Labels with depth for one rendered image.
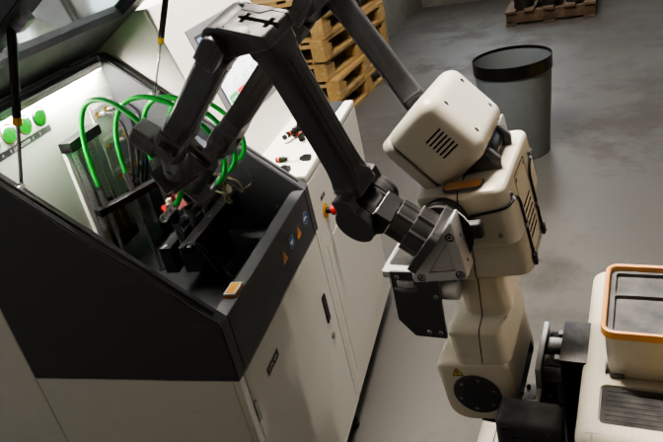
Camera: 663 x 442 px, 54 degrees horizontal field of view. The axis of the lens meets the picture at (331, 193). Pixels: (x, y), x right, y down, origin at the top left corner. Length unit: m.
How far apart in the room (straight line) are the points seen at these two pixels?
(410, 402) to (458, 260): 1.48
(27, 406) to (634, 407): 1.49
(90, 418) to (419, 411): 1.18
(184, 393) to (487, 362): 0.72
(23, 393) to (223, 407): 0.58
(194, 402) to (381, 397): 1.08
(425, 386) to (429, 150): 1.54
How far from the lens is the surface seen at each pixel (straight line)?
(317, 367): 2.06
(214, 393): 1.63
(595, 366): 1.43
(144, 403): 1.76
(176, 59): 2.05
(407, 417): 2.50
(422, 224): 1.11
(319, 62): 5.38
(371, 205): 1.12
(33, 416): 2.02
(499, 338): 1.39
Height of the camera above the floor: 1.76
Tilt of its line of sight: 25 degrees down
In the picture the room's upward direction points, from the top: 13 degrees counter-clockwise
